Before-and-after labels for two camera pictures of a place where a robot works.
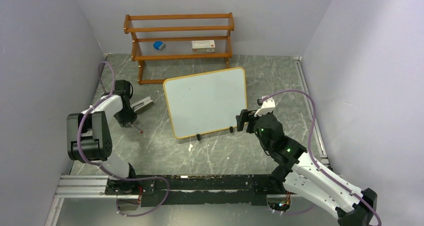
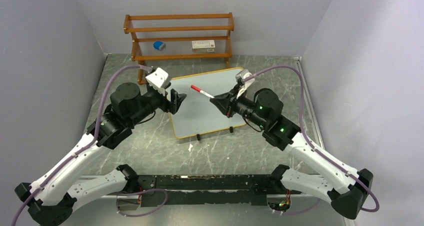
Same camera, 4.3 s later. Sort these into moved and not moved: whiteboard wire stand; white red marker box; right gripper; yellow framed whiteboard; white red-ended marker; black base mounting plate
Moved: white red-ended marker; right gripper
Not moved: yellow framed whiteboard; white red marker box; whiteboard wire stand; black base mounting plate
